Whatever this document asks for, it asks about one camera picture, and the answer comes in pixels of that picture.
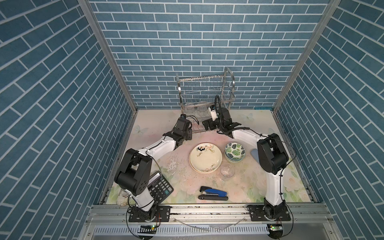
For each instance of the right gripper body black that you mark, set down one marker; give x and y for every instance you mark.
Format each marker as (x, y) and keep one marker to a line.
(213, 124)

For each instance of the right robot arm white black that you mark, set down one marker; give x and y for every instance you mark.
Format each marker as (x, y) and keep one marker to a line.
(272, 155)

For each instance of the blue black stapler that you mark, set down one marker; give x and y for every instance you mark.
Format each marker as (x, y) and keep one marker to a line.
(211, 194)

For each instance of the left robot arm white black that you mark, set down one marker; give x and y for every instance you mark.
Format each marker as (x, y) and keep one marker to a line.
(133, 173)

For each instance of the green leaf pattern bowl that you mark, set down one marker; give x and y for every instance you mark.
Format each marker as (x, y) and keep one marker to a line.
(235, 152)

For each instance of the steel two-tier dish rack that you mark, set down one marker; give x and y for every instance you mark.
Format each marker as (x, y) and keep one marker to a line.
(197, 94)

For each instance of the white cloth rag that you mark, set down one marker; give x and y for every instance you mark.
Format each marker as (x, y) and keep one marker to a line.
(123, 198)

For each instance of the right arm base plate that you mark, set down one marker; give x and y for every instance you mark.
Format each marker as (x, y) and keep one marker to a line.
(255, 212)

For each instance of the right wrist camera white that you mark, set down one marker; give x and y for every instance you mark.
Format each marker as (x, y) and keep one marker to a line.
(213, 114)

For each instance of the black calculator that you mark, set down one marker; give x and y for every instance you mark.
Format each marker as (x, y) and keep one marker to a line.
(159, 187)

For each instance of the clear glass cup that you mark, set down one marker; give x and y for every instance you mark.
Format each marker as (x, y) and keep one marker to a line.
(227, 170)

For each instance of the aluminium front rail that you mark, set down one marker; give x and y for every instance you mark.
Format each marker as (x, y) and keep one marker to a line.
(300, 213)

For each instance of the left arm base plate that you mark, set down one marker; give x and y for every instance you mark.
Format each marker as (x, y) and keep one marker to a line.
(155, 213)

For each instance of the white plate with painted design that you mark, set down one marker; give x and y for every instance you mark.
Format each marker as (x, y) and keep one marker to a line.
(205, 158)

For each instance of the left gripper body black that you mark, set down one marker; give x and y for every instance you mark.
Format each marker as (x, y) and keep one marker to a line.
(187, 135)

